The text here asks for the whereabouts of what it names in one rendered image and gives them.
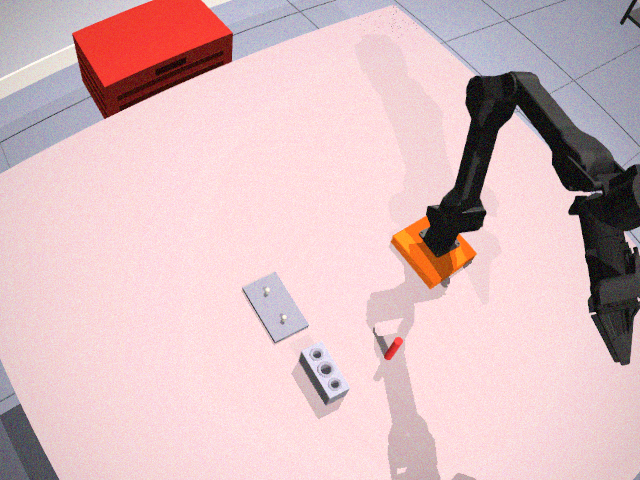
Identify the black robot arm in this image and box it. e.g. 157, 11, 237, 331
418, 71, 640, 258

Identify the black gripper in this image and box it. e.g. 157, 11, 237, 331
584, 236, 640, 366

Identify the red peg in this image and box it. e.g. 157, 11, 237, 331
384, 337, 403, 360

